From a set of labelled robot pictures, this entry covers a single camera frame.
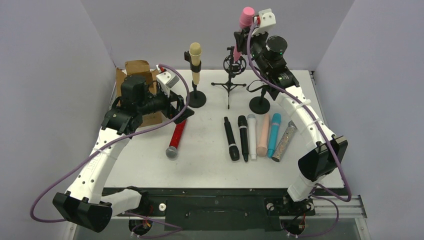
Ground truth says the clip mic stand round base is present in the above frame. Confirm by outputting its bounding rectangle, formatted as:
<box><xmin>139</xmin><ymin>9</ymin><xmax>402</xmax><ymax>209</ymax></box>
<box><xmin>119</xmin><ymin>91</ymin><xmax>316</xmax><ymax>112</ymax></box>
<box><xmin>184</xmin><ymin>51</ymin><xmax>207</xmax><ymax>108</ymax></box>

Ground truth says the red glitter microphone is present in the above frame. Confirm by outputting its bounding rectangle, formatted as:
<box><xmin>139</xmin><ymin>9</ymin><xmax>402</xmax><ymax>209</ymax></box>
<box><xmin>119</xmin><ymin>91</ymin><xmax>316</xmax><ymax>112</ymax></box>
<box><xmin>165</xmin><ymin>120</ymin><xmax>187</xmax><ymax>159</ymax></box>

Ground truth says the brown cardboard box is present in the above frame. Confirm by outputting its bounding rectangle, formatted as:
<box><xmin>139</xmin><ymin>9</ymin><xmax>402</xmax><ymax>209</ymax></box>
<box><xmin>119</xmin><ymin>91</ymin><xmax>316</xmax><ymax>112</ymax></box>
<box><xmin>105</xmin><ymin>69</ymin><xmax>169</xmax><ymax>135</ymax></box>

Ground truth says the cream white microphone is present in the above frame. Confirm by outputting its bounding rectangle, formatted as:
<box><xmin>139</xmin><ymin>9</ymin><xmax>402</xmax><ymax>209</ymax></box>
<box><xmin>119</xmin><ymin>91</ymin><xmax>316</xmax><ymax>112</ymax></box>
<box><xmin>188</xmin><ymin>42</ymin><xmax>202</xmax><ymax>86</ymax></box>

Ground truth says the shock mount stand round base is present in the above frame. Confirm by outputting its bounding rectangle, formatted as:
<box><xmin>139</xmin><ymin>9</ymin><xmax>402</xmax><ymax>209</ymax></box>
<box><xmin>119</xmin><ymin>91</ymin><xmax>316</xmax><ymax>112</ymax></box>
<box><xmin>249</xmin><ymin>86</ymin><xmax>270</xmax><ymax>115</ymax></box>

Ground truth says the teal microphone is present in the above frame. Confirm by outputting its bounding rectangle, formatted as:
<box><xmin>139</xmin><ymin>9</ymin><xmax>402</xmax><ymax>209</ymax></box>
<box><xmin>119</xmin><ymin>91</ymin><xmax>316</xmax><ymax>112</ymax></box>
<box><xmin>267</xmin><ymin>113</ymin><xmax>282</xmax><ymax>158</ymax></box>

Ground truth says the white microphone grey head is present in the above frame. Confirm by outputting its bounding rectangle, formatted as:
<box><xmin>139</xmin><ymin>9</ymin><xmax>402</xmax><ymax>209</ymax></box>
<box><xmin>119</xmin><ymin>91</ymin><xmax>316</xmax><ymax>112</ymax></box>
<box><xmin>247</xmin><ymin>114</ymin><xmax>257</xmax><ymax>161</ymax></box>

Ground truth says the peach pink microphone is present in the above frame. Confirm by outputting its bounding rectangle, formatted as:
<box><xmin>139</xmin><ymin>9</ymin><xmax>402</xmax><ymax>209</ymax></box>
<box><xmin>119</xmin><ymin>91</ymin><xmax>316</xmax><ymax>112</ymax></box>
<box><xmin>256</xmin><ymin>113</ymin><xmax>270</xmax><ymax>157</ymax></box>

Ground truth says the silver glitter microphone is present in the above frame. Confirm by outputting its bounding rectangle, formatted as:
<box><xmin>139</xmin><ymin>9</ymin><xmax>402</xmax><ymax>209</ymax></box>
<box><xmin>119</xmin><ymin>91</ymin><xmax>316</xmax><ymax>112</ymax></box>
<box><xmin>271</xmin><ymin>120</ymin><xmax>297</xmax><ymax>162</ymax></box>

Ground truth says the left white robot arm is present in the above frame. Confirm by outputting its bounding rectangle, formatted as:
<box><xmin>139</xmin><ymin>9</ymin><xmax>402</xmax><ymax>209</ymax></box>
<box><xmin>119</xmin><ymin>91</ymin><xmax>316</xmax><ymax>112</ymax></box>
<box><xmin>52</xmin><ymin>71</ymin><xmax>194</xmax><ymax>233</ymax></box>

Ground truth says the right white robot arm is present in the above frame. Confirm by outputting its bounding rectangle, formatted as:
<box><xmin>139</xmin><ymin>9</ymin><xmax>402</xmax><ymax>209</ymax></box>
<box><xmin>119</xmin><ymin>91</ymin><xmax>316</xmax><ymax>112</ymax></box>
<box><xmin>234</xmin><ymin>27</ymin><xmax>352</xmax><ymax>202</ymax></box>

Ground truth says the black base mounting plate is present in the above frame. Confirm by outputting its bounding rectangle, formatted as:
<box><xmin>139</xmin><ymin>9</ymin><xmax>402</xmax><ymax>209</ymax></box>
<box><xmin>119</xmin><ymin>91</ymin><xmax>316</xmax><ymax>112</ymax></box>
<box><xmin>132</xmin><ymin>188</ymin><xmax>316</xmax><ymax>232</ymax></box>

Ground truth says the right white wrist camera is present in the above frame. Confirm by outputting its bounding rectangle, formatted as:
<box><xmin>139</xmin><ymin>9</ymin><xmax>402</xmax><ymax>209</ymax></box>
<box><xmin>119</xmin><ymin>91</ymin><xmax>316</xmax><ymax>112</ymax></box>
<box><xmin>253</xmin><ymin>8</ymin><xmax>276</xmax><ymax>35</ymax></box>

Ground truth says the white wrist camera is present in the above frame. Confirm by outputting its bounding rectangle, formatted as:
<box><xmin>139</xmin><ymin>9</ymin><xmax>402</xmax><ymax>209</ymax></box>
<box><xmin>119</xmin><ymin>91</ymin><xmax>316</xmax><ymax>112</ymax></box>
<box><xmin>253</xmin><ymin>8</ymin><xmax>276</xmax><ymax>35</ymax></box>
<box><xmin>156</xmin><ymin>71</ymin><xmax>180</xmax><ymax>97</ymax></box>

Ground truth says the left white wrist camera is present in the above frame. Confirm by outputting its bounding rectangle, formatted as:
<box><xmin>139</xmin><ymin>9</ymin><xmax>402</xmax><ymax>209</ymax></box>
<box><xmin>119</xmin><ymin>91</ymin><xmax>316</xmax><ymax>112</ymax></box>
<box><xmin>156</xmin><ymin>71</ymin><xmax>180</xmax><ymax>97</ymax></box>

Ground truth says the tripod shock mount stand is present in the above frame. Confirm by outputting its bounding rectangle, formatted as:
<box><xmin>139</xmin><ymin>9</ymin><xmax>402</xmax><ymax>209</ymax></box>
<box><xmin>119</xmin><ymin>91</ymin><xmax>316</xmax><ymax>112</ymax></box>
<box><xmin>211</xmin><ymin>46</ymin><xmax>247</xmax><ymax>110</ymax></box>

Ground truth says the black microphone white ring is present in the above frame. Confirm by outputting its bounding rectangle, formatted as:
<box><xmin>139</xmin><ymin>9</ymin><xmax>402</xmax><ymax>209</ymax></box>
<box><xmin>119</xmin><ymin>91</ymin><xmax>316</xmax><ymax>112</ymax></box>
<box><xmin>237</xmin><ymin>115</ymin><xmax>250</xmax><ymax>163</ymax></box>

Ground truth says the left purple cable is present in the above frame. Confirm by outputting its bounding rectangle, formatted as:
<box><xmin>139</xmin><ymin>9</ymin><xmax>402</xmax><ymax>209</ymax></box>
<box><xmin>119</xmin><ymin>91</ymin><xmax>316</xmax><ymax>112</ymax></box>
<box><xmin>29</xmin><ymin>63</ymin><xmax>191</xmax><ymax>240</ymax></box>

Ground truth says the purple cable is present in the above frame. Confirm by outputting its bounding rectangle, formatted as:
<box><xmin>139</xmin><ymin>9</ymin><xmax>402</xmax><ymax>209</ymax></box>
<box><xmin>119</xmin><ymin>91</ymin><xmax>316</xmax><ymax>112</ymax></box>
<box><xmin>246</xmin><ymin>19</ymin><xmax>353</xmax><ymax>239</ymax></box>
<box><xmin>29</xmin><ymin>63</ymin><xmax>191</xmax><ymax>240</ymax></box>

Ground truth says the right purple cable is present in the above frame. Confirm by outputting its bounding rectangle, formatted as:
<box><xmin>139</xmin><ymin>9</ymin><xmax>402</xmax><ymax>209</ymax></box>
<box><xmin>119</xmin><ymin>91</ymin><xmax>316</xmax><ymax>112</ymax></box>
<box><xmin>246</xmin><ymin>19</ymin><xmax>353</xmax><ymax>239</ymax></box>

